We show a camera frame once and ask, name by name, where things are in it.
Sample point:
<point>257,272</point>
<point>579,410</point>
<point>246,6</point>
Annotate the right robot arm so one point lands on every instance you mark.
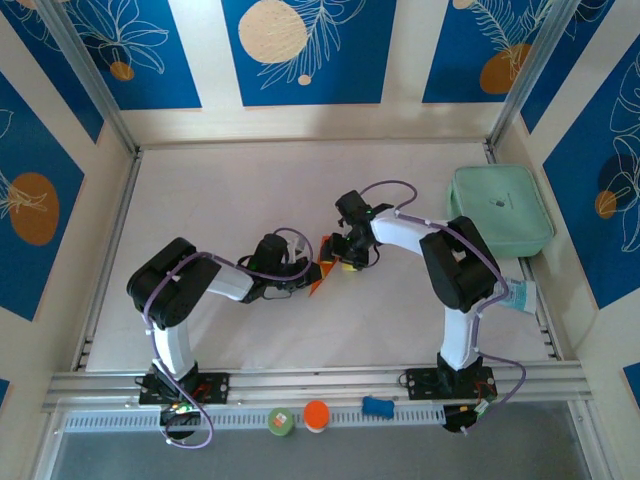
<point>460,270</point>

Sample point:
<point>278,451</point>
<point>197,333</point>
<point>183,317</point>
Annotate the blue floral wall panel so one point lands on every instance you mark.
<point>165,60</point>
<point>350,60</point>
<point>565,75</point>
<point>450,50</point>
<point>50,75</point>
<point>25,275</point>
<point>590,250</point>

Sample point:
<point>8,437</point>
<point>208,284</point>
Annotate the grey metal sheet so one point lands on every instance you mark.
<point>350,460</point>

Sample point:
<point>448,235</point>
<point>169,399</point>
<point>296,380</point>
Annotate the green round can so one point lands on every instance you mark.
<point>281,422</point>

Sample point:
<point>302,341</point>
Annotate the white blue toothpaste tube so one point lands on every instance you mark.
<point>520,295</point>

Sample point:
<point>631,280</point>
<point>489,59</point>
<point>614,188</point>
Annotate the black controller module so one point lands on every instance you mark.
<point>457,420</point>

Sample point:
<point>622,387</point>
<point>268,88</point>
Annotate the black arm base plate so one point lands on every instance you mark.
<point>215,387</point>
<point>420,382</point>

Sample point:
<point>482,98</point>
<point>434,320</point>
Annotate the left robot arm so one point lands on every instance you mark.
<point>170,285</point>

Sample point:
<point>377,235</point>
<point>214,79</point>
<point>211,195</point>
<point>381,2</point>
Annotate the aluminium frame post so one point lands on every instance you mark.
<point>88,70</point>
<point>533,70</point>

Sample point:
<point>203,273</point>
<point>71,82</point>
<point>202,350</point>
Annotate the mint green zip pouch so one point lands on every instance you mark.
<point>500,200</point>

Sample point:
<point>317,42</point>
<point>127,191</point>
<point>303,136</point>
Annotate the orange lid white jar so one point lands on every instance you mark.
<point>316,415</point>

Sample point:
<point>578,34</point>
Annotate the blue bone-shaped toy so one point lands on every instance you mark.
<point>378,406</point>

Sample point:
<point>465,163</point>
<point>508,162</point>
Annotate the wide aluminium mounting rail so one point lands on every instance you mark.
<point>320,385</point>

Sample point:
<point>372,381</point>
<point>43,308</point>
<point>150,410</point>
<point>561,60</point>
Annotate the aluminium table edge rail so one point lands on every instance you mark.
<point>300,144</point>
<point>545,335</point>
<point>110,250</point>

